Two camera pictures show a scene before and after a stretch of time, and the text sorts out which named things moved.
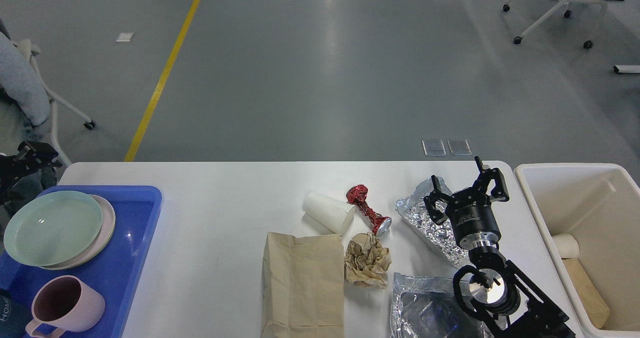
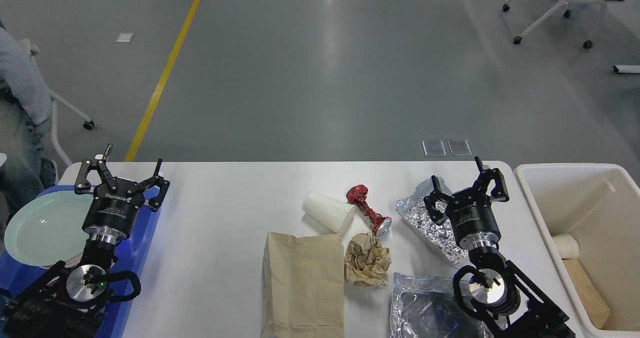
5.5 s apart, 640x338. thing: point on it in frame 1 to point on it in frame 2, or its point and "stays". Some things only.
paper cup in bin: (567, 245) stays
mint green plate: (52, 227) stays
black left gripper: (10, 168) to (109, 218)
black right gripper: (470, 211) stays
